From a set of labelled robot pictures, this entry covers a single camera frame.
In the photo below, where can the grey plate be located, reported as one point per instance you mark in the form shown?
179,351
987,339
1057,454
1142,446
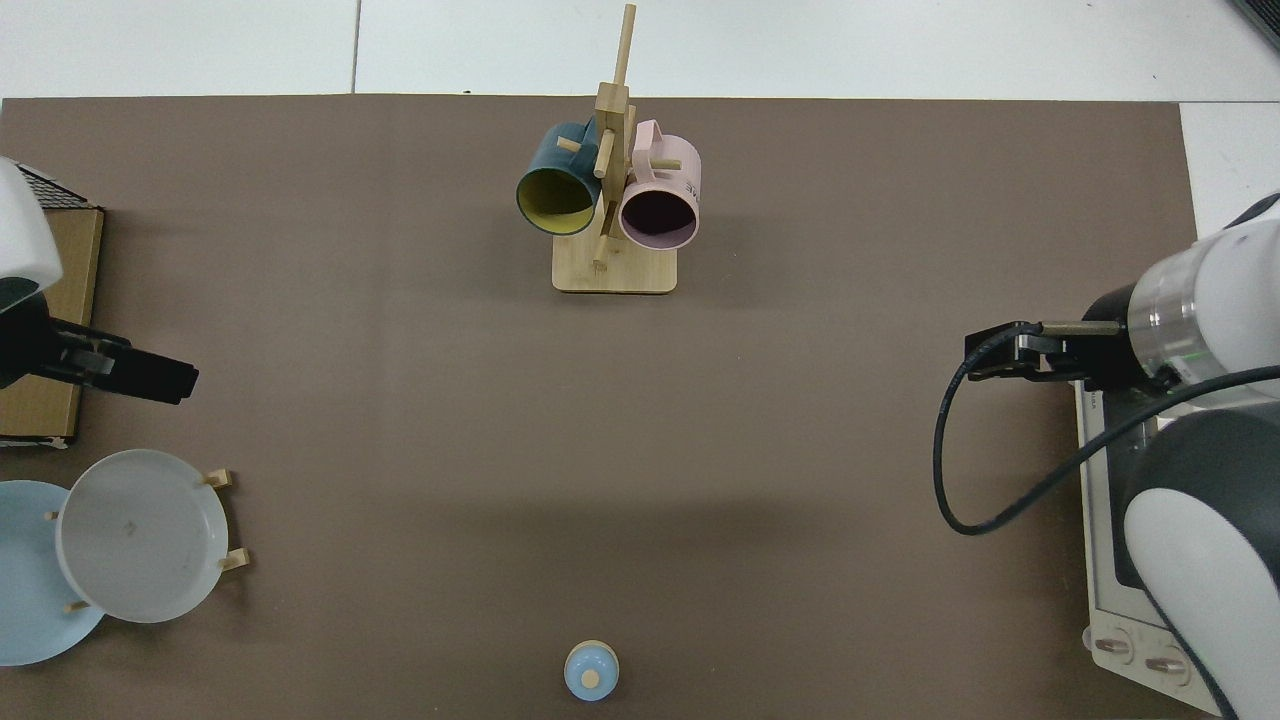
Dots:
140,535

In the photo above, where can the wooden plate rack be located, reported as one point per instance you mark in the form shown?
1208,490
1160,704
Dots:
235,560

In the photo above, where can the pale toaster oven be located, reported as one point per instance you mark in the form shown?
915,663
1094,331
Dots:
1105,560

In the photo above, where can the light blue plate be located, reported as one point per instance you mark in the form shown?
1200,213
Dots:
30,580

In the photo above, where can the dark grey slanted panel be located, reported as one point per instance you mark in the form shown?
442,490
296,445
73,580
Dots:
1265,18

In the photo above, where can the dark teal mug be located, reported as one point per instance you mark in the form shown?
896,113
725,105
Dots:
555,195

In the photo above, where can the brown table cloth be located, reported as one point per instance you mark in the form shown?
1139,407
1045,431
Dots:
600,450

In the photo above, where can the pink mug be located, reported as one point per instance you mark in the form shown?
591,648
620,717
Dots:
660,210

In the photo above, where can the wooden cup stand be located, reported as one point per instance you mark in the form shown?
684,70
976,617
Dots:
615,275

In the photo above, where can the small blue round bell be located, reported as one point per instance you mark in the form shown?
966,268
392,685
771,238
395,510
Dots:
591,672

